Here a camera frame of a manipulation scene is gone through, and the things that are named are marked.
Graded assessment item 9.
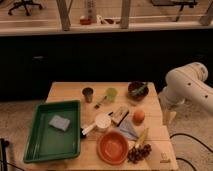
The orange plastic bowl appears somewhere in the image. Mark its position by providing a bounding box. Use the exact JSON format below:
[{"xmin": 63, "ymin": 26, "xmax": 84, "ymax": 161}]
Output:
[{"xmin": 97, "ymin": 131, "xmax": 129, "ymax": 165}]

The blue sponge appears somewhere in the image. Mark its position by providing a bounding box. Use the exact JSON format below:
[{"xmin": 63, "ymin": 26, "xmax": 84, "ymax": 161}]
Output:
[{"xmin": 49, "ymin": 115, "xmax": 70, "ymax": 131}]

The yellow banana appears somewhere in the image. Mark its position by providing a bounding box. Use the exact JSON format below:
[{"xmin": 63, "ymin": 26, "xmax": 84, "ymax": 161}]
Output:
[{"xmin": 134, "ymin": 128, "xmax": 149, "ymax": 148}]

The black floor cable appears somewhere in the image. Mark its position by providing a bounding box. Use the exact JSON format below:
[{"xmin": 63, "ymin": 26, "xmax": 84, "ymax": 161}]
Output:
[{"xmin": 169, "ymin": 132, "xmax": 213, "ymax": 171}]

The dark bowl with greens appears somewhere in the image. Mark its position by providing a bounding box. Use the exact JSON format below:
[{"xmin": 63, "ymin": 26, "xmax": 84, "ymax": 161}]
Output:
[{"xmin": 128, "ymin": 81, "xmax": 149, "ymax": 101}]

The red object on floor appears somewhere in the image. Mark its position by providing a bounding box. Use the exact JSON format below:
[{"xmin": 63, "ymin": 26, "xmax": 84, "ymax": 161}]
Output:
[{"xmin": 79, "ymin": 16, "xmax": 92, "ymax": 25}]

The green plastic tray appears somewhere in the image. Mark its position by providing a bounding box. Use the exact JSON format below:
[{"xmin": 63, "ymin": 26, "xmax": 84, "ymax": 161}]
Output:
[{"xmin": 23, "ymin": 100, "xmax": 81, "ymax": 163}]

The wooden block brush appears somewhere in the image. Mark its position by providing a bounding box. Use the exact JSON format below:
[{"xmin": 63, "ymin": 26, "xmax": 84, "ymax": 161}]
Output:
[{"xmin": 111, "ymin": 107, "xmax": 129, "ymax": 126}]

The black office chair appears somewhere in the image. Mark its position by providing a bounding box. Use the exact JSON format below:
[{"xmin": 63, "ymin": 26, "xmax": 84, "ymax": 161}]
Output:
[{"xmin": 8, "ymin": 0, "xmax": 43, "ymax": 16}]

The small dark brush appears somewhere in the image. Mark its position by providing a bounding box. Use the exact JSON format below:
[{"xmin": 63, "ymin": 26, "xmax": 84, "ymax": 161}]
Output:
[{"xmin": 94, "ymin": 96, "xmax": 106, "ymax": 109}]

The white measuring cup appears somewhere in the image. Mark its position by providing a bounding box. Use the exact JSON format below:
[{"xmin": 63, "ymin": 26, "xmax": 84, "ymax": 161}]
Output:
[{"xmin": 82, "ymin": 114, "xmax": 111, "ymax": 135}]

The purple grape bunch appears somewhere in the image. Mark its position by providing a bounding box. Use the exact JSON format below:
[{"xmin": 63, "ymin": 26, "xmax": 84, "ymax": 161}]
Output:
[{"xmin": 127, "ymin": 144, "xmax": 152, "ymax": 164}]

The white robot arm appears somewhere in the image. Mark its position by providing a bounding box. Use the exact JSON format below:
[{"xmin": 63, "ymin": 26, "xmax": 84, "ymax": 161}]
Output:
[{"xmin": 158, "ymin": 62, "xmax": 213, "ymax": 125}]

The orange apple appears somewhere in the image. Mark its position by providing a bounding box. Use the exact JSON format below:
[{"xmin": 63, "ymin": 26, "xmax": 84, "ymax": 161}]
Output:
[{"xmin": 133, "ymin": 109, "xmax": 145, "ymax": 124}]

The green plastic cup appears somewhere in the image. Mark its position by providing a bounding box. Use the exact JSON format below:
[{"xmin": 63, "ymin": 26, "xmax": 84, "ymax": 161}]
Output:
[{"xmin": 106, "ymin": 88, "xmax": 117, "ymax": 102}]

